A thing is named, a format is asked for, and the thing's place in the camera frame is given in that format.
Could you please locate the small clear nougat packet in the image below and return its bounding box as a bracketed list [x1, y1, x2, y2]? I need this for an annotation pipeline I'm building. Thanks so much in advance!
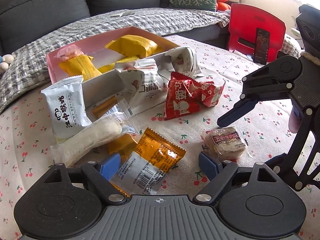
[201, 126, 247, 162]

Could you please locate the red candy packet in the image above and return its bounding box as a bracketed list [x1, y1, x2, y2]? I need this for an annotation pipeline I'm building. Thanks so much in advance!
[189, 80, 225, 107]
[164, 72, 200, 120]

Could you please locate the clear white rice cracker packet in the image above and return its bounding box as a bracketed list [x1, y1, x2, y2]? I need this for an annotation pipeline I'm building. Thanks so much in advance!
[50, 113, 138, 167]

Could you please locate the orange clear snack packet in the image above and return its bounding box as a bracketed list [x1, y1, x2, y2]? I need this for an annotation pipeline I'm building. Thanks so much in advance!
[110, 128, 185, 196]

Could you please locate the yellow ribbed snack bag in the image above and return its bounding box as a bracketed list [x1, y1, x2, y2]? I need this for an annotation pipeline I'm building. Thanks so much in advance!
[59, 55, 102, 81]

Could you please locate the large yellow snack bag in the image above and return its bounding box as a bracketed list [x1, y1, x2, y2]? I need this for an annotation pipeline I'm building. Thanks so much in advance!
[105, 35, 164, 59]

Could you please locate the pink wafer snack packet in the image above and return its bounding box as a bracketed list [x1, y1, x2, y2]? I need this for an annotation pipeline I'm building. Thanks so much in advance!
[54, 44, 84, 61]

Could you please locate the yellow snack packet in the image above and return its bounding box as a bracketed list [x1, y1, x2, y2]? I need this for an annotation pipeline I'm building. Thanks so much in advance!
[98, 56, 139, 74]

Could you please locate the floral cloth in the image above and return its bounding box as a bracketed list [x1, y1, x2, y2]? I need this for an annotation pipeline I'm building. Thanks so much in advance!
[280, 34, 302, 59]

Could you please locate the black smartphone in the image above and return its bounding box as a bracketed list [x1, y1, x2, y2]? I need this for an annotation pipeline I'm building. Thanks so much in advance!
[253, 28, 270, 65]

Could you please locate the white newsprint snack packet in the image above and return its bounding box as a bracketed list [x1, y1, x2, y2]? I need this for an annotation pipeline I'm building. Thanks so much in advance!
[165, 47, 204, 77]

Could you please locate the white blue cake packet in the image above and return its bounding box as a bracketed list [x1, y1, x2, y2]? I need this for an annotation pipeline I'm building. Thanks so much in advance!
[41, 75, 92, 143]

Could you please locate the red plastic stool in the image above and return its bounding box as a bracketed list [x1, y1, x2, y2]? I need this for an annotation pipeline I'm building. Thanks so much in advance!
[228, 3, 286, 62]

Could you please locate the white red fruit snack packet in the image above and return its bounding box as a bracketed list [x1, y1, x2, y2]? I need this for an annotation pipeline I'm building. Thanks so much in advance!
[114, 58, 168, 115]

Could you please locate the orange plush pumpkin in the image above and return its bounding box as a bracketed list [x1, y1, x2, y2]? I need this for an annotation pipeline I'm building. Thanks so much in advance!
[216, 0, 231, 11]

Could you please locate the pink shallow cardboard box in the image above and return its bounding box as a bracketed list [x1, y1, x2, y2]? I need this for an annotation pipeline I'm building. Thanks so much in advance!
[46, 27, 178, 109]

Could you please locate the grey checkered sofa blanket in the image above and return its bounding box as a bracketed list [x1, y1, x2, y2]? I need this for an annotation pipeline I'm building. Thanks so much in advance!
[1, 8, 230, 111]

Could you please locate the white paper on sofa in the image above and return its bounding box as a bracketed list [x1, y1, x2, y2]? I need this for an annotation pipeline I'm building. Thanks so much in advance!
[110, 10, 137, 17]

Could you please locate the blue plush toy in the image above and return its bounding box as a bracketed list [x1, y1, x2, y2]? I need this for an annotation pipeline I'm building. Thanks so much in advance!
[0, 54, 15, 73]

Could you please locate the dark grey sofa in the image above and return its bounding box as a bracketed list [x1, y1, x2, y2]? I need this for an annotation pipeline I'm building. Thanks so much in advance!
[1, 0, 224, 54]

